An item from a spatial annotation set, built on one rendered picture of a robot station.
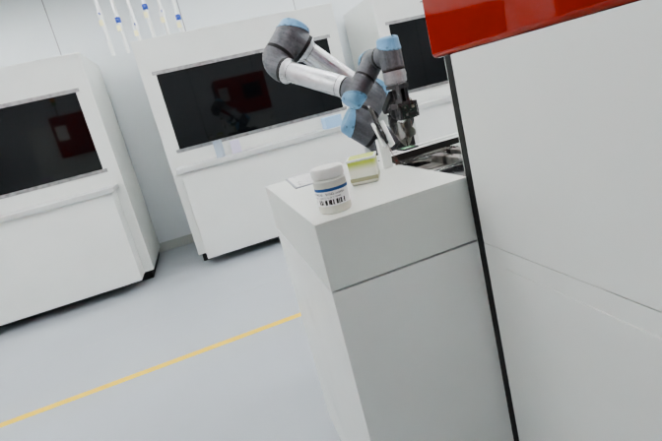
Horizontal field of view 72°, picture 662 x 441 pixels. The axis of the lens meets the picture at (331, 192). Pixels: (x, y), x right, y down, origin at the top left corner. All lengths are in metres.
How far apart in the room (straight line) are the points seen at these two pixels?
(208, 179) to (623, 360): 3.53
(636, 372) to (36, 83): 4.20
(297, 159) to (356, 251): 3.20
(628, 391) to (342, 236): 0.53
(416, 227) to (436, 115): 3.66
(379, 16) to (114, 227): 3.05
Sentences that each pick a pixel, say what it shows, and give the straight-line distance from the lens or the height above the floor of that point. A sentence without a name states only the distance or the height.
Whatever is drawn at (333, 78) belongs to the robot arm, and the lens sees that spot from 1.61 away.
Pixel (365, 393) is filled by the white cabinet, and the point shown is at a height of 0.57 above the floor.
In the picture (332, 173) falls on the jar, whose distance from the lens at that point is 0.92.
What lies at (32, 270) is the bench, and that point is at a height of 0.43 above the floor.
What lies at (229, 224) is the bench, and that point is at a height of 0.32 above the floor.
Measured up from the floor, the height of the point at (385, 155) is 1.00.
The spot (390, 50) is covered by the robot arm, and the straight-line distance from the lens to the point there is 1.52.
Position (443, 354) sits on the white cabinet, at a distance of 1.11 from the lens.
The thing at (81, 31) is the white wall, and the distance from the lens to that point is 5.28.
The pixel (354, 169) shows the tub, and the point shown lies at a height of 1.01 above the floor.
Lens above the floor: 1.20
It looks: 12 degrees down
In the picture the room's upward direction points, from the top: 14 degrees counter-clockwise
